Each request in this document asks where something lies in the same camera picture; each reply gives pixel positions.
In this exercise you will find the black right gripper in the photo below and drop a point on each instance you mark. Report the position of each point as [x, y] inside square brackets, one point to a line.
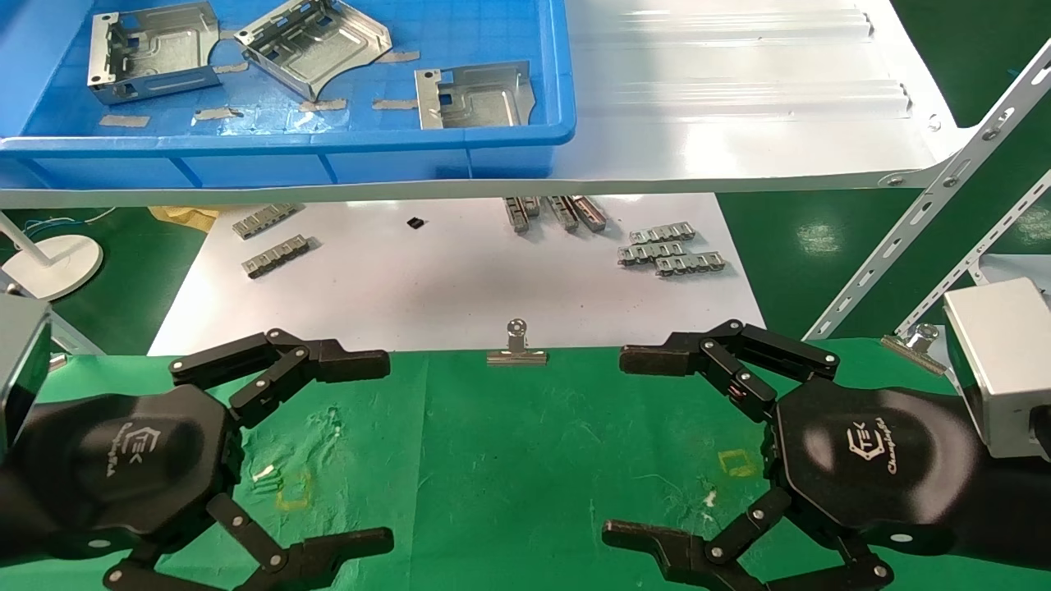
[870, 460]

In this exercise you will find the white sheet metal shelf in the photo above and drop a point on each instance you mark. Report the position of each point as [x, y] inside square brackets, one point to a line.
[739, 123]

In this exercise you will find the white perforated angle bar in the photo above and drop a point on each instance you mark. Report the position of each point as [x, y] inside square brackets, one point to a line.
[944, 185]
[985, 250]

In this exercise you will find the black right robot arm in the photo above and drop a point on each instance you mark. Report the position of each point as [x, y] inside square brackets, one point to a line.
[1014, 501]

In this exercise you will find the white board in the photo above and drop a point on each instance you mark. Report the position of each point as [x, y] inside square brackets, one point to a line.
[410, 287]

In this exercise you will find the silver binder clip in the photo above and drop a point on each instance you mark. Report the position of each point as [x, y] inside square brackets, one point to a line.
[517, 356]
[913, 346]

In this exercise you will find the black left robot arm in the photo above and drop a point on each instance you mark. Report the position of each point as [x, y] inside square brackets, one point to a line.
[12, 509]

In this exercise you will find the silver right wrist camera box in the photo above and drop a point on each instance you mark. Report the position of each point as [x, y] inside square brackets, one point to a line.
[998, 365]

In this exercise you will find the blue plastic bin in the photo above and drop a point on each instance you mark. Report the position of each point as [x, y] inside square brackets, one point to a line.
[476, 33]

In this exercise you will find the yellow crumpled cloth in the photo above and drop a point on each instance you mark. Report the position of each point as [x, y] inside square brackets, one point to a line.
[185, 217]

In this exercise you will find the small slotted metal strip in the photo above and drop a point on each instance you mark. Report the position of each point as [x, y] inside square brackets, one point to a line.
[279, 256]
[533, 206]
[265, 221]
[663, 232]
[562, 213]
[516, 215]
[649, 254]
[690, 264]

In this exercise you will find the white round stand base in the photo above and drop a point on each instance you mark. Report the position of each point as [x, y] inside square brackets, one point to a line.
[57, 267]

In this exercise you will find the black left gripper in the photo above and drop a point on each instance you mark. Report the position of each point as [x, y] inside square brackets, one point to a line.
[131, 460]

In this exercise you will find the metal strips centre group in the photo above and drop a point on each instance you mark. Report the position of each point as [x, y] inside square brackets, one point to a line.
[589, 213]

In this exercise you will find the green cloth mat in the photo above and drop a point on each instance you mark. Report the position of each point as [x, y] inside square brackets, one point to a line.
[509, 460]

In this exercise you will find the stamped sheet metal bracket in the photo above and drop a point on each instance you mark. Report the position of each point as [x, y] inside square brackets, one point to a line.
[480, 98]
[320, 49]
[160, 57]

